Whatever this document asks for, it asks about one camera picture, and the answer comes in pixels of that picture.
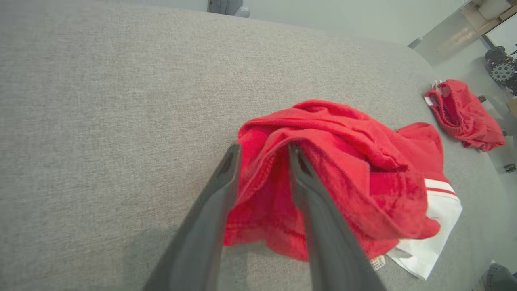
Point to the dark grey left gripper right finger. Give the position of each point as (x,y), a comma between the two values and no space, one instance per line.
(331,250)

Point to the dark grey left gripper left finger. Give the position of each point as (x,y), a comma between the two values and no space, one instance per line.
(194,250)

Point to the red jersey with white trim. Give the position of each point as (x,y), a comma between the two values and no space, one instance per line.
(363,161)

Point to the red Bulls 23 shorts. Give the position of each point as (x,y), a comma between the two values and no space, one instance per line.
(468,117)

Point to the black wheeled robot base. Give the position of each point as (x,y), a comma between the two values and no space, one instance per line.
(501,68)

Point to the blue grey object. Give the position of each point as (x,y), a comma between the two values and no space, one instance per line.
(499,279)

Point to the grey post with hinge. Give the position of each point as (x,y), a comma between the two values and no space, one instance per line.
(226,6)

